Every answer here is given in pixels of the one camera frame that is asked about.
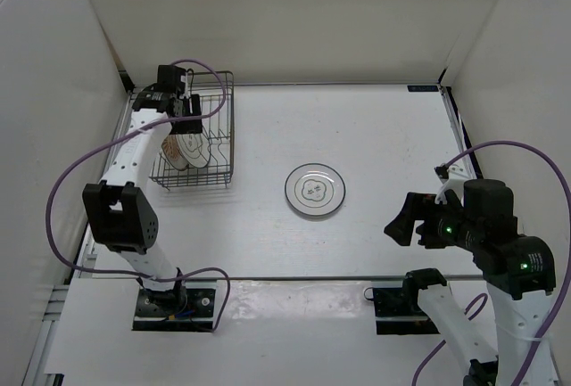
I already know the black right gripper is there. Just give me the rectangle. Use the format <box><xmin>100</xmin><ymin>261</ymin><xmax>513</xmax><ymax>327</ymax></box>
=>
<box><xmin>383</xmin><ymin>192</ymin><xmax>481</xmax><ymax>250</ymax></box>

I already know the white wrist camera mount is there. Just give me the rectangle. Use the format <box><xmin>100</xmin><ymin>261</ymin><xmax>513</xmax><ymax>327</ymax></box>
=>
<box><xmin>434</xmin><ymin>163</ymin><xmax>470</xmax><ymax>204</ymax></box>
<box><xmin>181</xmin><ymin>68</ymin><xmax>194</xmax><ymax>98</ymax></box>

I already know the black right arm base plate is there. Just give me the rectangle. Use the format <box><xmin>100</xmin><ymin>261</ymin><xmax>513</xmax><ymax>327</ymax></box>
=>
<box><xmin>363</xmin><ymin>287</ymin><xmax>439</xmax><ymax>336</ymax></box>

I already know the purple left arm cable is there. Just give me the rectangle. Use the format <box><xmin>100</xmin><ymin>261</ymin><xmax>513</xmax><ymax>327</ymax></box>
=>
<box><xmin>46</xmin><ymin>58</ymin><xmax>233</xmax><ymax>333</ymax></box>

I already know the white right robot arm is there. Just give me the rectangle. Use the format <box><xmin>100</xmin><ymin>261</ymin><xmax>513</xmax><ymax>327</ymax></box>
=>
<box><xmin>384</xmin><ymin>179</ymin><xmax>556</xmax><ymax>385</ymax></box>

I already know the metal wire dish rack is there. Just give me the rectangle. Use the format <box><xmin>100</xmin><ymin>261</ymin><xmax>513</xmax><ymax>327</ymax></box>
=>
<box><xmin>150</xmin><ymin>70</ymin><xmax>235</xmax><ymax>190</ymax></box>

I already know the white plate orange sunburst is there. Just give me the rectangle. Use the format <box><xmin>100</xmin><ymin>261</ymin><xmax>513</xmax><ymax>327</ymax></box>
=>
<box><xmin>161</xmin><ymin>135</ymin><xmax>189</xmax><ymax>170</ymax></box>

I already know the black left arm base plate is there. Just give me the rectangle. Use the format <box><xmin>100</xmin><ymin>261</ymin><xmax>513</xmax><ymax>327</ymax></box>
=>
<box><xmin>131</xmin><ymin>284</ymin><xmax>216</xmax><ymax>333</ymax></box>

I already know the white plate green flower outline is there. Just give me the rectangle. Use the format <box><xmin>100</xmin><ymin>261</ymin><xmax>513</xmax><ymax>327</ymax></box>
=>
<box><xmin>284</xmin><ymin>163</ymin><xmax>347</xmax><ymax>219</ymax></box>

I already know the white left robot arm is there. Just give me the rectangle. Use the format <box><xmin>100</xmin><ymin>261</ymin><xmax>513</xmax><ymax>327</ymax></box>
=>
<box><xmin>82</xmin><ymin>65</ymin><xmax>203</xmax><ymax>315</ymax></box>

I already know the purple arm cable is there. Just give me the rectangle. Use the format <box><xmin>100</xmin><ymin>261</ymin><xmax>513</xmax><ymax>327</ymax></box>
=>
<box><xmin>46</xmin><ymin>58</ymin><xmax>233</xmax><ymax>333</ymax></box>
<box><xmin>413</xmin><ymin>140</ymin><xmax>571</xmax><ymax>386</ymax></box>

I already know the metal rail front bar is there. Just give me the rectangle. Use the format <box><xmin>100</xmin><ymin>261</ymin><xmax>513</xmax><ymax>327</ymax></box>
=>
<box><xmin>73</xmin><ymin>273</ymin><xmax>487</xmax><ymax>282</ymax></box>

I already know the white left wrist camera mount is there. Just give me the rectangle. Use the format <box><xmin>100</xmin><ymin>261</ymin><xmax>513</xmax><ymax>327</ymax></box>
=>
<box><xmin>181</xmin><ymin>68</ymin><xmax>194</xmax><ymax>98</ymax></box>

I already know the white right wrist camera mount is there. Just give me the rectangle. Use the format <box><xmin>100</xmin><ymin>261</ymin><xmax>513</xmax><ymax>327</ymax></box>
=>
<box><xmin>434</xmin><ymin>163</ymin><xmax>470</xmax><ymax>204</ymax></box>

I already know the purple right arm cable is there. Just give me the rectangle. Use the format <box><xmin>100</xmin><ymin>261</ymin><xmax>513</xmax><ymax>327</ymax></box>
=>
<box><xmin>413</xmin><ymin>140</ymin><xmax>571</xmax><ymax>386</ymax></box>

